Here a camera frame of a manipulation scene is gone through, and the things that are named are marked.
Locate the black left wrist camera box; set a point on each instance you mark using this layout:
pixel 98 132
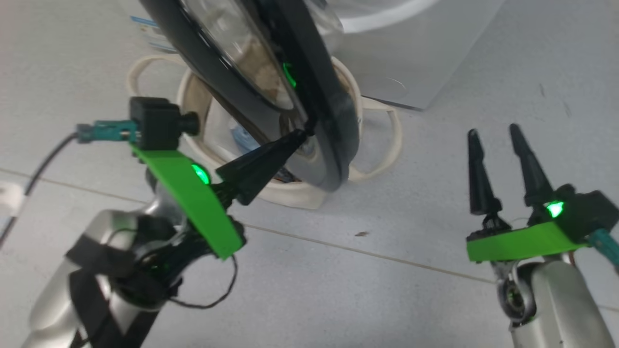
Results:
pixel 154 123

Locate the teal left camera connector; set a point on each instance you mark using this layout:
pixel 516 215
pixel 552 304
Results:
pixel 106 131

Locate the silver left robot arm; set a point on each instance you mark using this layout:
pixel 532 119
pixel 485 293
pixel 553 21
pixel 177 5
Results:
pixel 63 299

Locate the cream canvas laundry basket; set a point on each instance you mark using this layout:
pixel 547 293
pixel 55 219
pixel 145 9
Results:
pixel 300 195

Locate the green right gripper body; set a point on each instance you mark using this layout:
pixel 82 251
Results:
pixel 522 241

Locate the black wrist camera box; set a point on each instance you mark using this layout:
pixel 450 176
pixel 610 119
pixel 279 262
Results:
pixel 154 123
pixel 590 212

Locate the blue energy label sticker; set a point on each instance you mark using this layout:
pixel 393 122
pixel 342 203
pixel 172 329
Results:
pixel 150 34

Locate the white front-load washing machine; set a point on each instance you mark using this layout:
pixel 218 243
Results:
pixel 411 58

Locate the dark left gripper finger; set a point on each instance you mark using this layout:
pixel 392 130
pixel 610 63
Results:
pixel 251 162
pixel 254 183

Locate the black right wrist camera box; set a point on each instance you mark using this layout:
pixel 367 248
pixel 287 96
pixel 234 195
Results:
pixel 590 212

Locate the teal camera connector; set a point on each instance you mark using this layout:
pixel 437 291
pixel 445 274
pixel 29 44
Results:
pixel 106 131
pixel 607 246

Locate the white folded cloth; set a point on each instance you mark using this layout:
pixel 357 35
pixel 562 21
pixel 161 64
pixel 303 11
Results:
pixel 215 128

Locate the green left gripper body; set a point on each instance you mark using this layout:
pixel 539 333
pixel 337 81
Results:
pixel 188 193

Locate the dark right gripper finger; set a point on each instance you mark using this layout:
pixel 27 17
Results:
pixel 481 188
pixel 534 179

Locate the teal right camera connector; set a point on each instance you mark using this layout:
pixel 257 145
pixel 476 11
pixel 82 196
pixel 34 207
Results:
pixel 607 246

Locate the black round glass washer door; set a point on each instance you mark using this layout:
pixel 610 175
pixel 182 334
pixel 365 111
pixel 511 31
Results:
pixel 333 121

